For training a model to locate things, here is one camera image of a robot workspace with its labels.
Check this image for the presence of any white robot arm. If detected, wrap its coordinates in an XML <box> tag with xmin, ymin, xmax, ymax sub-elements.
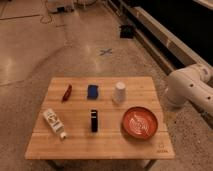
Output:
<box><xmin>165</xmin><ymin>63</ymin><xmax>213</xmax><ymax>115</ymax></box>

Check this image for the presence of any white ceramic cup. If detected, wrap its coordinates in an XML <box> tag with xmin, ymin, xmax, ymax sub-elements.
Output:
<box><xmin>113</xmin><ymin>82</ymin><xmax>126</xmax><ymax>103</ymax></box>

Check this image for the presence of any blue eraser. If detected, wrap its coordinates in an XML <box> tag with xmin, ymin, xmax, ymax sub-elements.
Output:
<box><xmin>87</xmin><ymin>85</ymin><xmax>98</xmax><ymax>99</ymax></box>

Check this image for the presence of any black rectangular device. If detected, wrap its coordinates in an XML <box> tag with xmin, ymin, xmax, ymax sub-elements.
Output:
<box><xmin>91</xmin><ymin>110</ymin><xmax>98</xmax><ymax>132</ymax></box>

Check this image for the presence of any wooden folding table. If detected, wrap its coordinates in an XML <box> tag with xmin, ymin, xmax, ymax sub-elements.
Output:
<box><xmin>25</xmin><ymin>77</ymin><xmax>175</xmax><ymax>160</ymax></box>

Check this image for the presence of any red pocket knife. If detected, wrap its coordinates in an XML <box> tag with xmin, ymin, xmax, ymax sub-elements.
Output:
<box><xmin>62</xmin><ymin>84</ymin><xmax>72</xmax><ymax>102</ymax></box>

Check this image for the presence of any orange patterned bowl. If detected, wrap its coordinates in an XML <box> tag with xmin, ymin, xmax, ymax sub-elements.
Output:
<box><xmin>122</xmin><ymin>107</ymin><xmax>158</xmax><ymax>140</ymax></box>

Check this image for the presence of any black box on floor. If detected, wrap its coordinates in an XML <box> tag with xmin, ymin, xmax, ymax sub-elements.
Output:
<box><xmin>120</xmin><ymin>25</ymin><xmax>134</xmax><ymax>38</ymax></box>

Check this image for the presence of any white tube with label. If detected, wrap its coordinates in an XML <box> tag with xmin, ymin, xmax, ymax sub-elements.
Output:
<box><xmin>43</xmin><ymin>108</ymin><xmax>67</xmax><ymax>139</ymax></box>

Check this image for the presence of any grey floor equipment base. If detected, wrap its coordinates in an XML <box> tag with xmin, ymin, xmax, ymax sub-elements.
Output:
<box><xmin>46</xmin><ymin>0</ymin><xmax>75</xmax><ymax>13</ymax></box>

